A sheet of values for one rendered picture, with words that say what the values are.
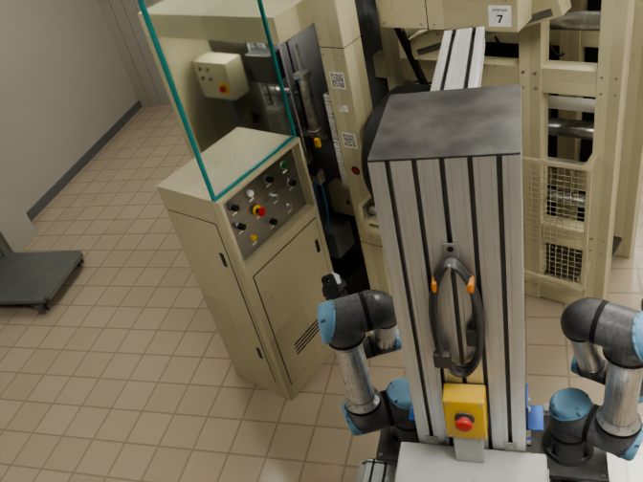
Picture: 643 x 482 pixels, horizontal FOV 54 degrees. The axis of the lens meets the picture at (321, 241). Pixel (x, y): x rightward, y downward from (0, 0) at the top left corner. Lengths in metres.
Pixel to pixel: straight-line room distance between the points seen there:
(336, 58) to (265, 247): 0.89
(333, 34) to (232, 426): 1.99
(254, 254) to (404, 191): 1.82
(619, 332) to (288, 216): 1.74
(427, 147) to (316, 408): 2.40
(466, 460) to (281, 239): 1.63
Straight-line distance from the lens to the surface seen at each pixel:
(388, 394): 2.07
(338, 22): 2.62
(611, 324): 1.70
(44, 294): 4.71
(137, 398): 3.77
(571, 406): 2.04
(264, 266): 2.86
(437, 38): 2.89
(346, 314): 1.77
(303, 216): 3.01
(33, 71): 6.21
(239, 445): 3.31
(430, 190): 1.08
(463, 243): 1.14
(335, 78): 2.75
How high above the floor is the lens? 2.56
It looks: 36 degrees down
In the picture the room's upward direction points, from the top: 14 degrees counter-clockwise
